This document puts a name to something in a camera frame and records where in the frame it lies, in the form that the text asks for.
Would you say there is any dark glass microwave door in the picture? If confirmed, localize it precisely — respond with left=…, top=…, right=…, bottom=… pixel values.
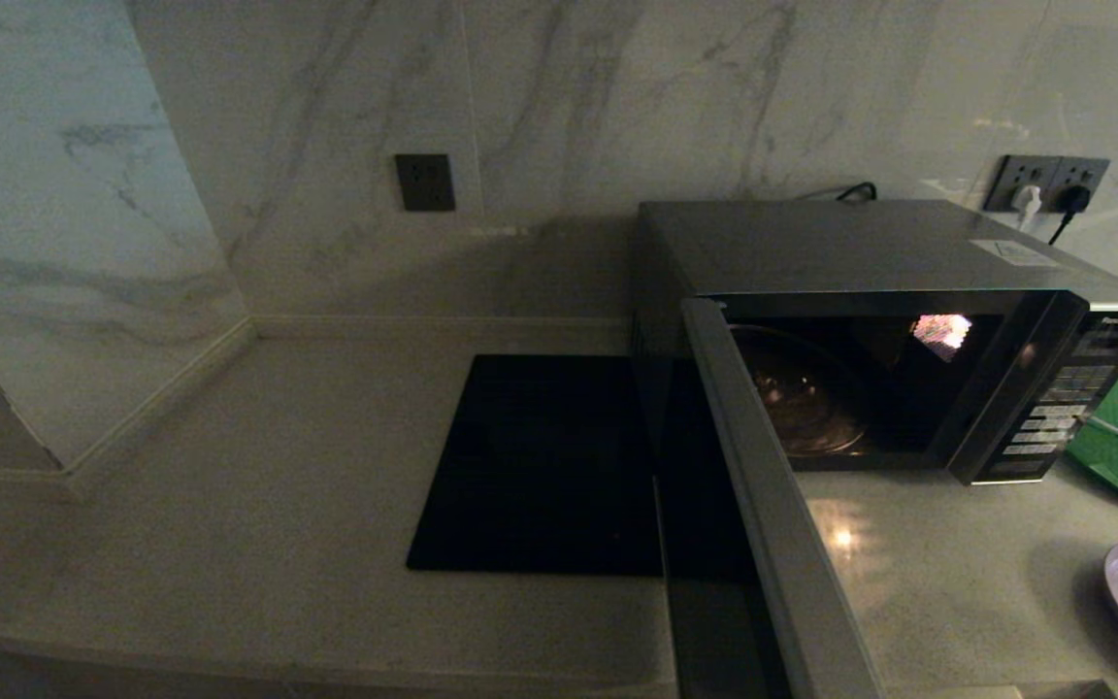
left=656, top=297, right=887, bottom=699

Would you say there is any silver Panasonic microwave oven body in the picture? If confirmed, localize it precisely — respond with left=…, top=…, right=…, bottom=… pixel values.
left=633, top=201, right=1118, bottom=486

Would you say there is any black glass induction cooktop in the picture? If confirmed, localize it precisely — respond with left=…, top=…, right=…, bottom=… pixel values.
left=408, top=353, right=667, bottom=578

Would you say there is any dark single wall socket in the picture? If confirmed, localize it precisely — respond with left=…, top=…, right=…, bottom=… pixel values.
left=396, top=153, right=457, bottom=213

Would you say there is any black cable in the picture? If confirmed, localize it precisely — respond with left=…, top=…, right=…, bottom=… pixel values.
left=794, top=183, right=878, bottom=203

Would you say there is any black power plug with cable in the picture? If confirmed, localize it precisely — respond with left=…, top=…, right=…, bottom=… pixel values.
left=1046, top=184, right=1094, bottom=248

